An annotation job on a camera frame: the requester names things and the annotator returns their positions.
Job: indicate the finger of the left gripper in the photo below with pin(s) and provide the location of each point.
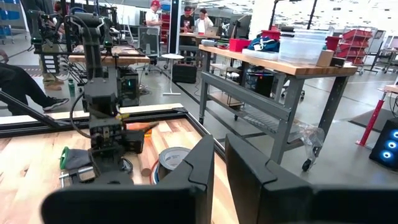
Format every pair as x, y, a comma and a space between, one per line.
102, 168
118, 171

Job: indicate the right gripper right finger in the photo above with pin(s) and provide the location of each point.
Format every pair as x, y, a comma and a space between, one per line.
280, 205

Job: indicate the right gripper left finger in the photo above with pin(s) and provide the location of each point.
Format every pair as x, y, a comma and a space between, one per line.
124, 205

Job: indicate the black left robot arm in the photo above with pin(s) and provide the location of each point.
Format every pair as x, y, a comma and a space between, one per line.
99, 93

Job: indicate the black C-clamp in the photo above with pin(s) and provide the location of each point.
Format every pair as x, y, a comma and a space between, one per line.
77, 175

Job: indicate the white tape roll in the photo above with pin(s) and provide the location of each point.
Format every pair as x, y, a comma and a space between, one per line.
172, 157

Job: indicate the green bottle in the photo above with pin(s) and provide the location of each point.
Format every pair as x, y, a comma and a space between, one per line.
71, 88

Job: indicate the clear plastic wrap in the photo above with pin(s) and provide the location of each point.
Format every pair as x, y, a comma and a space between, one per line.
311, 137

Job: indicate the wood-topped robot table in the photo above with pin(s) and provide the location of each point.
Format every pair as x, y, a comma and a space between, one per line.
130, 59

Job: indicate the black equipment case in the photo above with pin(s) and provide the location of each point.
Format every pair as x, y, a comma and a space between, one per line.
184, 73

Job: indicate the grey office chair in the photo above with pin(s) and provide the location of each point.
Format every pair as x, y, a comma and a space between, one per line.
149, 42

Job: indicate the grey wood-topped workbench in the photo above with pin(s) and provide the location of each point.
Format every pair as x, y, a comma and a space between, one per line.
248, 98

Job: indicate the black box blue rings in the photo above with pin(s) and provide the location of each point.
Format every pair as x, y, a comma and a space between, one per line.
385, 146

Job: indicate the black computer tower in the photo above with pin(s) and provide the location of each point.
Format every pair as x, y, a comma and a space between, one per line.
262, 84

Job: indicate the laptop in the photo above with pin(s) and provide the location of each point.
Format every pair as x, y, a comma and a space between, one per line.
212, 31

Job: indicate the flat clear plastic container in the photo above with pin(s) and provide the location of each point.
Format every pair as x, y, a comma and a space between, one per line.
259, 54

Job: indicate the small cardboard box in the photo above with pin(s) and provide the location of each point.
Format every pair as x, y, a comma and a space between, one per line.
325, 58

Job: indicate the red plastic bin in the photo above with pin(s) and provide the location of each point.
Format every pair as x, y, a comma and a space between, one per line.
239, 45
270, 34

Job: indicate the large clear plastic container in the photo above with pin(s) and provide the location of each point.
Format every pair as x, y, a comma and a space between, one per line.
303, 46

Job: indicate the blue cloth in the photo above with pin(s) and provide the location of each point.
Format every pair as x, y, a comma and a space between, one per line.
264, 43

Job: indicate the rack of red bins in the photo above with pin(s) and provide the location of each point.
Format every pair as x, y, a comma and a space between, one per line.
357, 43

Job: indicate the red post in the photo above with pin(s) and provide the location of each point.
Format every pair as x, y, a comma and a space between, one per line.
371, 119

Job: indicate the black vertical post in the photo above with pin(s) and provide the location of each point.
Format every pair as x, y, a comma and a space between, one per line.
175, 28

